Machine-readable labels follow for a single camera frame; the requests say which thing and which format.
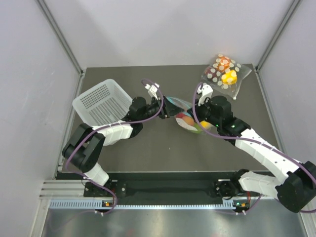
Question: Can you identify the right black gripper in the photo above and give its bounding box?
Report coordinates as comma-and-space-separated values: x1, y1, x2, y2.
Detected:
187, 96, 221, 128

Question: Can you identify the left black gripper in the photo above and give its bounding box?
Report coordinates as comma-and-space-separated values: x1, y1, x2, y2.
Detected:
139, 94, 184, 122

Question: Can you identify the clear blue zip top bag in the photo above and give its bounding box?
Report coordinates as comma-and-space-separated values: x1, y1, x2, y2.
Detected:
167, 96, 204, 134

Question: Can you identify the yellow fake lemon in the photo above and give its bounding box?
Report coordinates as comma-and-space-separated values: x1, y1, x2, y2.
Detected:
200, 121, 212, 129

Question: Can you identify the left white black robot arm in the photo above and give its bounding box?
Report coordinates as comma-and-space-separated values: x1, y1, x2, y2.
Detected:
62, 96, 184, 196

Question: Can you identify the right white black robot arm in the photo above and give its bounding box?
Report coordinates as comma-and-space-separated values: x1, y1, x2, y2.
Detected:
191, 96, 316, 213

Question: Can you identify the dark red fake fruit dotted bag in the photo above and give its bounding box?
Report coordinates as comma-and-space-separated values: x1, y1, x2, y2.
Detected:
204, 66, 217, 79

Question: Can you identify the yellow fake fruit in dotted bag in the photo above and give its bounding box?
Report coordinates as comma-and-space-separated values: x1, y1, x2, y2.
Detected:
221, 70, 237, 85

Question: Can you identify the clear polka dot bag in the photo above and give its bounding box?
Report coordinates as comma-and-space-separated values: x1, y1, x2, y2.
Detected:
201, 54, 252, 100

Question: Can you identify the orange fake fruit in dotted bag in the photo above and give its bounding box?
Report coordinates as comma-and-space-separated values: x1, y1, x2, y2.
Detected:
213, 55, 231, 72

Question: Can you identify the white perforated plastic basket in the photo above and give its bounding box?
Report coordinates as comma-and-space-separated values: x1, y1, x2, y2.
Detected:
72, 79, 132, 126

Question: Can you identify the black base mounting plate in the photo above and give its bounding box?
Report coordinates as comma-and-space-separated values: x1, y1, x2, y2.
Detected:
83, 171, 246, 205

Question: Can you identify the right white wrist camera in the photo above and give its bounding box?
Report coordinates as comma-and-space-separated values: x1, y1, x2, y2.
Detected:
197, 83, 213, 106

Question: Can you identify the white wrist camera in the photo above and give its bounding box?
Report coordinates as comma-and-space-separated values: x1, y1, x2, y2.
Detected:
145, 83, 159, 100
197, 83, 213, 106

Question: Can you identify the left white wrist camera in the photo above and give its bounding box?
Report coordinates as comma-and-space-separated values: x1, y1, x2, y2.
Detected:
145, 83, 159, 100

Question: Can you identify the grey slotted cable duct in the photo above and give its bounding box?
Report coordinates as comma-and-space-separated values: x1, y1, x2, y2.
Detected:
49, 198, 250, 210

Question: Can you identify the right aluminium frame post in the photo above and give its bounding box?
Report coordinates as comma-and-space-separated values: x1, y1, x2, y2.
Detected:
255, 0, 302, 73

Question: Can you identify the aluminium frame post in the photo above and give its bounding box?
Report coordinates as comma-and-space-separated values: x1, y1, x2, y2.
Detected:
35, 0, 83, 75
255, 0, 302, 73

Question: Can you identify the left aluminium frame post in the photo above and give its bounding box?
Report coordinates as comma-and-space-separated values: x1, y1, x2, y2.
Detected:
35, 0, 83, 75

